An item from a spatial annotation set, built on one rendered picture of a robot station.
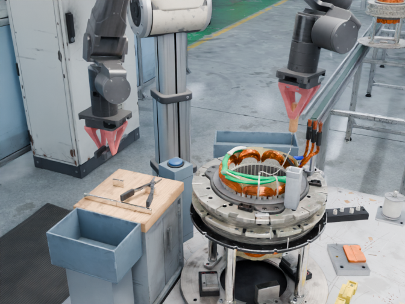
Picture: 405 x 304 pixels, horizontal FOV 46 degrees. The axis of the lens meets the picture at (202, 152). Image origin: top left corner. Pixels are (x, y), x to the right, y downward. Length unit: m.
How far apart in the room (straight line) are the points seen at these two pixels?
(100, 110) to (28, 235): 2.00
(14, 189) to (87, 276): 2.46
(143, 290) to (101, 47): 0.57
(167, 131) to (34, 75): 2.00
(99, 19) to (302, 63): 0.40
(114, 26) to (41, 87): 2.44
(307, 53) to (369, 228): 0.82
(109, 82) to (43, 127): 2.58
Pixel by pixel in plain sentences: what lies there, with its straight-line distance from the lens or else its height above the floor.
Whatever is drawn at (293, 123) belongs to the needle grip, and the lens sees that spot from 0.98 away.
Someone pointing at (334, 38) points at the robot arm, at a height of 1.48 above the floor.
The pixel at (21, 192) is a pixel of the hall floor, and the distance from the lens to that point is 3.46.
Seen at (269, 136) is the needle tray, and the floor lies 1.05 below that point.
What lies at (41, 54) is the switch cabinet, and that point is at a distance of 3.30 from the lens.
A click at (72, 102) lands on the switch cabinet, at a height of 0.57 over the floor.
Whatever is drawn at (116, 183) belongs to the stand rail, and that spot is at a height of 1.07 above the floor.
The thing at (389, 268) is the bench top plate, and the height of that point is 0.78.
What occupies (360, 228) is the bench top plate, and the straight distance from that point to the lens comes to 1.61.
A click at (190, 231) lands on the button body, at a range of 1.47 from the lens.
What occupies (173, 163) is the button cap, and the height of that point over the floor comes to 1.04.
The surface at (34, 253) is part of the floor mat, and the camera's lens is 2.83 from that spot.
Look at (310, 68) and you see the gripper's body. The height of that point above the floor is 1.41.
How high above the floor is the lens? 1.66
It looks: 26 degrees down
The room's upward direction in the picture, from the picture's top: straight up
